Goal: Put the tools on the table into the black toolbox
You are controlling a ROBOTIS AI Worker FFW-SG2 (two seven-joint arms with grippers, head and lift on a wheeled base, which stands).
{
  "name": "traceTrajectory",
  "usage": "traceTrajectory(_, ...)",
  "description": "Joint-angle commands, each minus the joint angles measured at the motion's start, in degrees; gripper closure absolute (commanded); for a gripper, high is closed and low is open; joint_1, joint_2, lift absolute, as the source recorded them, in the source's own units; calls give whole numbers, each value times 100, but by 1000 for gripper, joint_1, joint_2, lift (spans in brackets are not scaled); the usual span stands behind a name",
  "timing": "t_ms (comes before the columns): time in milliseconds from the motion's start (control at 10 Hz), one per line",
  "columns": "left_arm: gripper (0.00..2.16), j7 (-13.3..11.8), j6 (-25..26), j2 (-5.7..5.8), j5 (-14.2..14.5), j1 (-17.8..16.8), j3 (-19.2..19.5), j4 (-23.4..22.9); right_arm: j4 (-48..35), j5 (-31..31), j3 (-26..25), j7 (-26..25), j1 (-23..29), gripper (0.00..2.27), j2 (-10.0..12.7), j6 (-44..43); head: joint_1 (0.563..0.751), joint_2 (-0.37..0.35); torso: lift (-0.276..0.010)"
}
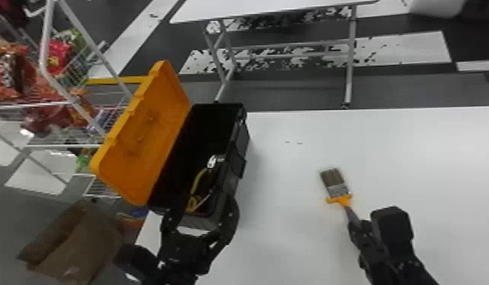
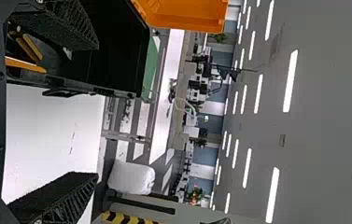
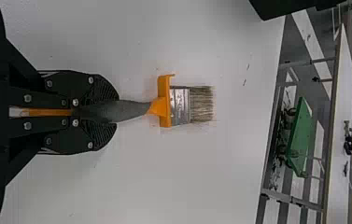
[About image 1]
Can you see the black tool box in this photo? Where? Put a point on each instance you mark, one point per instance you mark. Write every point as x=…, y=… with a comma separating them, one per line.
x=212, y=135

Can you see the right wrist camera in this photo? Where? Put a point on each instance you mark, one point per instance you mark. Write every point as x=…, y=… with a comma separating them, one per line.
x=391, y=228

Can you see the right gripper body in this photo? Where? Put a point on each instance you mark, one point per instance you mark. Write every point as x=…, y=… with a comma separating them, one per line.
x=369, y=250

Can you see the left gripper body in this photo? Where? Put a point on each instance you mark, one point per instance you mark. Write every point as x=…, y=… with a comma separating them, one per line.
x=182, y=254

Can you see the green snack packet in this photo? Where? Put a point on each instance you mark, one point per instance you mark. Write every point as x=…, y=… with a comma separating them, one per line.
x=73, y=37

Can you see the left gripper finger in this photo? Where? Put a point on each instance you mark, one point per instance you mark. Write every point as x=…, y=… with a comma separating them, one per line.
x=230, y=223
x=168, y=223

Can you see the orange paint brush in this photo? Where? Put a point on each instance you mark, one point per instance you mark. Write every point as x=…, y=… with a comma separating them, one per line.
x=336, y=187

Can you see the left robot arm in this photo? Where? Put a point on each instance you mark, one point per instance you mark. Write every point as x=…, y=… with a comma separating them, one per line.
x=136, y=264

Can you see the white side table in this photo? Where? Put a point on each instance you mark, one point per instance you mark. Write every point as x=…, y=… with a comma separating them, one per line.
x=268, y=8

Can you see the cardboard box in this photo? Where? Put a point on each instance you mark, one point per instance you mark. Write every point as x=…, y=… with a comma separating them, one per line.
x=75, y=242

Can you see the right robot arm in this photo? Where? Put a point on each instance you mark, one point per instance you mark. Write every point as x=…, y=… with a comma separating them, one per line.
x=417, y=274

